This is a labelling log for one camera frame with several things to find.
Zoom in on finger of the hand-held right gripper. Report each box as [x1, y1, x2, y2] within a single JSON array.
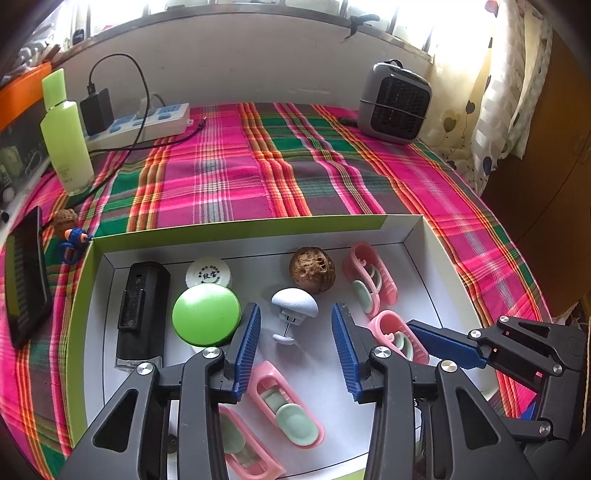
[[406, 315, 583, 384], [505, 401, 553, 444]]

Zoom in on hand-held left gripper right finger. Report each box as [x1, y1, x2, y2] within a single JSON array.
[[331, 302, 539, 480]]

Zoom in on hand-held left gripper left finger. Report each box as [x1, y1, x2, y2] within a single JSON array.
[[58, 302, 262, 480]]

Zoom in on pink plastic clip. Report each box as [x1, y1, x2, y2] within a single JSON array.
[[217, 406, 286, 480], [367, 310, 430, 365], [342, 243, 399, 319], [247, 361, 326, 448]]

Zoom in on green and white cardboard box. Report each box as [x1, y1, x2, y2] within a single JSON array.
[[69, 213, 502, 480]]

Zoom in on green-topped white knob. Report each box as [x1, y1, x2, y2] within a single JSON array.
[[172, 285, 242, 348]]

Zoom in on white mushroom-shaped gadget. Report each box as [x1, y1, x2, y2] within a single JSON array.
[[270, 288, 319, 344]]

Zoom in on small white round jar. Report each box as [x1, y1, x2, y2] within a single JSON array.
[[185, 257, 232, 291]]

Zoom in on black handheld device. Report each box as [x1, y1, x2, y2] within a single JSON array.
[[114, 261, 171, 372]]

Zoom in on brown wooden wardrobe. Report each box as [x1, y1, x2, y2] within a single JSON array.
[[480, 28, 591, 319]]

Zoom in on blue orange key charm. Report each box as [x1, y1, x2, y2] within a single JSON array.
[[60, 227, 93, 265]]

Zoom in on black smartphone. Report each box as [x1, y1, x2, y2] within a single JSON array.
[[4, 206, 55, 349]]

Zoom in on heart print curtain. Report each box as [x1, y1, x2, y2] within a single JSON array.
[[441, 0, 555, 195]]

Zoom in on grey small fan heater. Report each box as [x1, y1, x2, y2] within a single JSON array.
[[358, 60, 433, 145]]

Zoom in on white blue power strip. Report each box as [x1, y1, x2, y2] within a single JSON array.
[[83, 95, 195, 151]]

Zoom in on light green plastic bottle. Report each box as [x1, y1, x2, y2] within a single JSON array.
[[40, 68, 94, 197]]

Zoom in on black charger plug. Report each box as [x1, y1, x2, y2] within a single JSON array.
[[79, 88, 115, 137]]

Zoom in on clear storage case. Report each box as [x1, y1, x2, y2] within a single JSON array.
[[0, 99, 54, 204]]

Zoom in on black clip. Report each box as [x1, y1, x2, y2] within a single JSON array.
[[344, 15, 379, 43]]

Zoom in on orange plastic tray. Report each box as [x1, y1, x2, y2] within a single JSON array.
[[0, 62, 52, 132]]

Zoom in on black charging cable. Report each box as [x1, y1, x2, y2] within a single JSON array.
[[39, 53, 208, 227]]

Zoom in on window frame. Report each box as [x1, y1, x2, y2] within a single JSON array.
[[69, 0, 490, 61]]

